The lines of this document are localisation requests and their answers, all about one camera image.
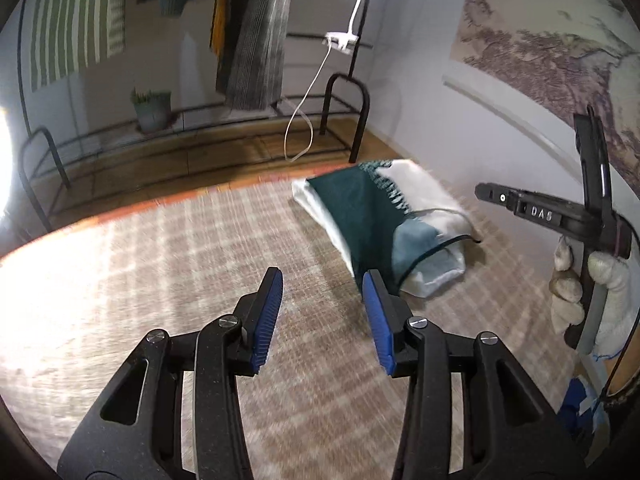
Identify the person's right hand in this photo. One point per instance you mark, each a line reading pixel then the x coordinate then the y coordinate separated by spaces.
pixel 567 290

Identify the green white striped cloth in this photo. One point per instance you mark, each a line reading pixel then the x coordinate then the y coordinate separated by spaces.
pixel 65 20

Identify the black metal floor rack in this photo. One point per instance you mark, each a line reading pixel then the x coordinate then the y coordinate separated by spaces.
pixel 362 125

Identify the grey knitted garment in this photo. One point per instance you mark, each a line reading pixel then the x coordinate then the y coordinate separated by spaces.
pixel 255 50

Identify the dark green garment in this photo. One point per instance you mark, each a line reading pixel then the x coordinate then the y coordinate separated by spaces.
pixel 360 210

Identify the light blue garment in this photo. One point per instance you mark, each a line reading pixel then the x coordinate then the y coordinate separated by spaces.
pixel 417 250

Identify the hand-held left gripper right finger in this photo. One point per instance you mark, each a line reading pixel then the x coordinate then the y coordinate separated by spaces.
pixel 377 320

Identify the potted plant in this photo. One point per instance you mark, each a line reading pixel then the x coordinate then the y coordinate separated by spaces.
pixel 152 112

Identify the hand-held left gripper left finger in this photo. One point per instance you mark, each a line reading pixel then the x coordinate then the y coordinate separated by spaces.
pixel 265 320

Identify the white garment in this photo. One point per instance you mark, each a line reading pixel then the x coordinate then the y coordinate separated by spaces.
pixel 430 195

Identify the blue cloth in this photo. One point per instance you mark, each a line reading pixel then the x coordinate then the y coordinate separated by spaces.
pixel 575 405

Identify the white clip lamp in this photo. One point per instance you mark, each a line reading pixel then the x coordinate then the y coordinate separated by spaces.
pixel 342 40

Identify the orange hanging garment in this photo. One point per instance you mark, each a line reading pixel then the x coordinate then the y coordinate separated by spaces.
pixel 220 20

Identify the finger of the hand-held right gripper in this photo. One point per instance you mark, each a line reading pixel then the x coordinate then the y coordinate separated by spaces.
pixel 530 209

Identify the beige checkered blanket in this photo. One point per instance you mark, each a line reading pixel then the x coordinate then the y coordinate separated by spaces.
pixel 150 260

